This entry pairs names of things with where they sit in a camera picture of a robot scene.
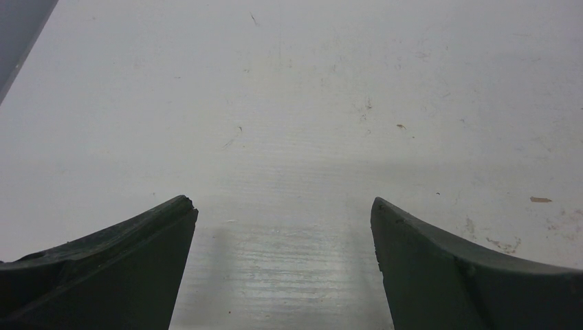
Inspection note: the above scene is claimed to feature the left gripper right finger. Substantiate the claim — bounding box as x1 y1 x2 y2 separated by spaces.
371 197 582 329

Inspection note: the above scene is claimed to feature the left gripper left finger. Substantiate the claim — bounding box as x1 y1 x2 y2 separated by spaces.
1 195 198 329

